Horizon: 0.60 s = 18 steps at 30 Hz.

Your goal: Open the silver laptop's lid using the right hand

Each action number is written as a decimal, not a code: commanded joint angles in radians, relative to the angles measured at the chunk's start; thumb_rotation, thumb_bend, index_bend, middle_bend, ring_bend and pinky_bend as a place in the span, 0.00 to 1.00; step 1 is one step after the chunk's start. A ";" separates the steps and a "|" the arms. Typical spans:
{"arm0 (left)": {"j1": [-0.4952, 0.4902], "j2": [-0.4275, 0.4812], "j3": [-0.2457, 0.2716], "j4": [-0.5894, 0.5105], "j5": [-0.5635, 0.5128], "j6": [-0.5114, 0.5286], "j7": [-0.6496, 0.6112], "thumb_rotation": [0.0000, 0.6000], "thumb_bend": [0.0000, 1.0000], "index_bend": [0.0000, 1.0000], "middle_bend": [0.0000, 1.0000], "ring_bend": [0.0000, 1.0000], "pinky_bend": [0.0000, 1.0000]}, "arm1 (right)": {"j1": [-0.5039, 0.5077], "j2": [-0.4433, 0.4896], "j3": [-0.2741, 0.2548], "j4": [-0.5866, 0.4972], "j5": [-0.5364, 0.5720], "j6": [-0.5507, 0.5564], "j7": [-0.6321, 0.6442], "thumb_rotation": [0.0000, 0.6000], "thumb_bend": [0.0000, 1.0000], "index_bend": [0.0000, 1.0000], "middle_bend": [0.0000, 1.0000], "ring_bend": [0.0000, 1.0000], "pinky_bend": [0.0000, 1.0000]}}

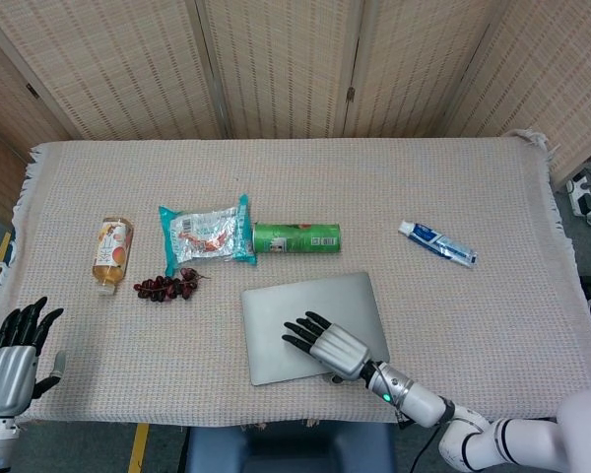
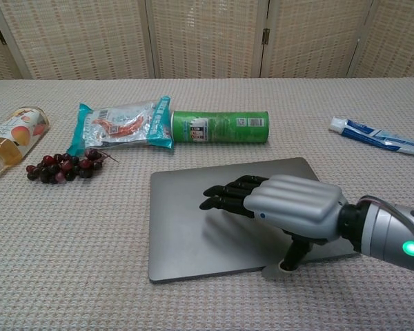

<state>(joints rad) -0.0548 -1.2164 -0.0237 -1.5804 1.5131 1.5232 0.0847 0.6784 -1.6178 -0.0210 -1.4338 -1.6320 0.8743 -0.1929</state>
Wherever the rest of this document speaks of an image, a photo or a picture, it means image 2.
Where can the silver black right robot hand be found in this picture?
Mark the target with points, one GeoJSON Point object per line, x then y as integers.
{"type": "Point", "coordinates": [296, 203]}

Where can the beige woven tablecloth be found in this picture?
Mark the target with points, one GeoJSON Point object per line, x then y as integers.
{"type": "Point", "coordinates": [89, 241]}

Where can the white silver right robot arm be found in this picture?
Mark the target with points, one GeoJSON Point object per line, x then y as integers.
{"type": "Point", "coordinates": [386, 227]}

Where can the green chips can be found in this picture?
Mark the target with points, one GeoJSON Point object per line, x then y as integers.
{"type": "Point", "coordinates": [227, 125]}

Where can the teal clear snack bag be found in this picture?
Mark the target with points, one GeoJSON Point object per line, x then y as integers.
{"type": "Point", "coordinates": [124, 124]}

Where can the blue white toothpaste tube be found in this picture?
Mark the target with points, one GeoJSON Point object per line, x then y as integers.
{"type": "Point", "coordinates": [365, 132]}

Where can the silver grey laptop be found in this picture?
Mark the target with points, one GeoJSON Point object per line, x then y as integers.
{"type": "Point", "coordinates": [179, 224]}

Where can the dark red grape bunch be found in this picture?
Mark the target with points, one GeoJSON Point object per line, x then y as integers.
{"type": "Point", "coordinates": [62, 169]}

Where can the peach juice bottle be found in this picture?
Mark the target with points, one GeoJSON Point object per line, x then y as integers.
{"type": "Point", "coordinates": [14, 134]}

